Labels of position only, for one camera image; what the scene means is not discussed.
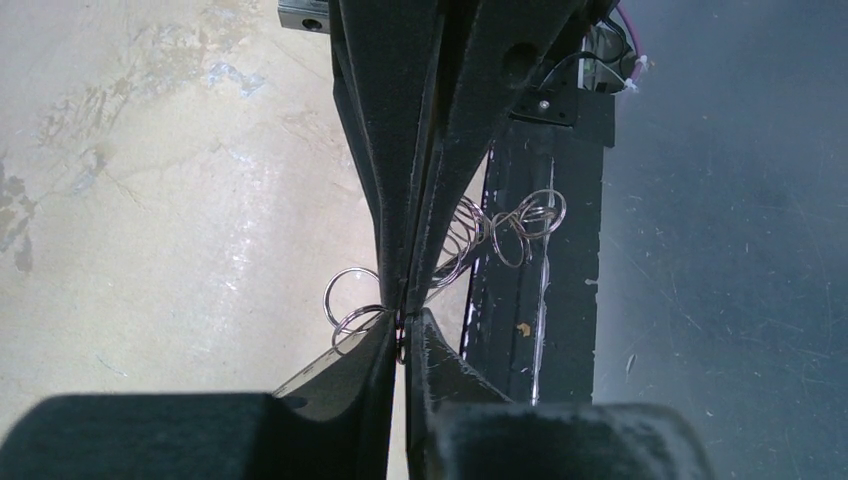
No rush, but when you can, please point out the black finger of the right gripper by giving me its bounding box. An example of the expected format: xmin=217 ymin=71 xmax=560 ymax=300
xmin=329 ymin=1 xmax=444 ymax=311
xmin=405 ymin=1 xmax=613 ymax=315

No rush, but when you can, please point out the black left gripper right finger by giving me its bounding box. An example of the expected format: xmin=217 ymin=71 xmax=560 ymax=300
xmin=405 ymin=309 xmax=715 ymax=479

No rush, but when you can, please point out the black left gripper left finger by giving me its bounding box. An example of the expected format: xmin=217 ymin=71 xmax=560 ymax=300
xmin=1 ymin=315 xmax=395 ymax=479

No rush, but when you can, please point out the aluminium frame rail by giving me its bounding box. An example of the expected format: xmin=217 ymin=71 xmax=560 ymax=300
xmin=277 ymin=0 xmax=330 ymax=34

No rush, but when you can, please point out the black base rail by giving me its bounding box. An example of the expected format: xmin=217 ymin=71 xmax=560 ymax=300
xmin=460 ymin=90 xmax=615 ymax=404

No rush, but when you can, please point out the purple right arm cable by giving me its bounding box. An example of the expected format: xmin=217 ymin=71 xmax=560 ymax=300
xmin=612 ymin=5 xmax=649 ymax=93

